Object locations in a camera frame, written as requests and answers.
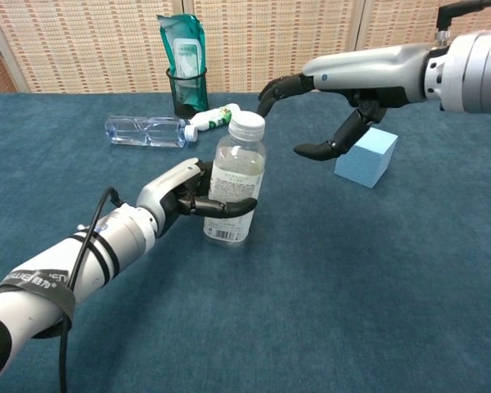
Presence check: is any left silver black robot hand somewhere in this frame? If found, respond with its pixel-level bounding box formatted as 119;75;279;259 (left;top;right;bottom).
135;157;258;238

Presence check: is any small white green-label bottle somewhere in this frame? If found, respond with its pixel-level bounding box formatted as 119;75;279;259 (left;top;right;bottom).
190;102;242;133

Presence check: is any light blue foam cube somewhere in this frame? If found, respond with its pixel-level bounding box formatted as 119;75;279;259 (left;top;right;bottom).
334;126;399;189

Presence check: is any transparent labelled plastic bottle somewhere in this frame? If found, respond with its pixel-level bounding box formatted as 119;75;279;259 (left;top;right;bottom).
203;129;268;246

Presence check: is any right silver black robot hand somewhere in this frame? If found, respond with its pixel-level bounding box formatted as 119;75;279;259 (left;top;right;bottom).
256;43;430;161

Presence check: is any green wet wipes pack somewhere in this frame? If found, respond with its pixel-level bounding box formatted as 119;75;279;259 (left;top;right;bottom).
155;13;207;114

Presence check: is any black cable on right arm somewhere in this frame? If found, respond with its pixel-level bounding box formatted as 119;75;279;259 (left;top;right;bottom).
436;0;491;32

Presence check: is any clear empty water bottle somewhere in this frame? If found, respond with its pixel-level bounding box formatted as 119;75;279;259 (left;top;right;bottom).
104;115;200;148

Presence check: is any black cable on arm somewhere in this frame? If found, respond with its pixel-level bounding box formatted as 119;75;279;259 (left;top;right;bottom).
436;0;491;32
59;187;124;393

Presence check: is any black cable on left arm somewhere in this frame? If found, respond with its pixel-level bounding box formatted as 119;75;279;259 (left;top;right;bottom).
59;187;124;393

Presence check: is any black mesh pen holder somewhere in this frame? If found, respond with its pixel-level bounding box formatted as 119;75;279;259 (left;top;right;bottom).
165;65;209;120

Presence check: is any blue table cloth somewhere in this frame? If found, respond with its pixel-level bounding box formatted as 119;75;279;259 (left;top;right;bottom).
0;92;491;393

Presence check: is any woven bamboo folding screen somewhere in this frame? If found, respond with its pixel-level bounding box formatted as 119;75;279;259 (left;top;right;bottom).
0;0;491;96

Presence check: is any black printed velcro strap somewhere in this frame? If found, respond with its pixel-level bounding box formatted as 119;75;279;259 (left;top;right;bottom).
0;268;77;339

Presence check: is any white bottle cap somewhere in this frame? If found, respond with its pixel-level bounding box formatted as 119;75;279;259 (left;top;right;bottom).
227;111;267;142

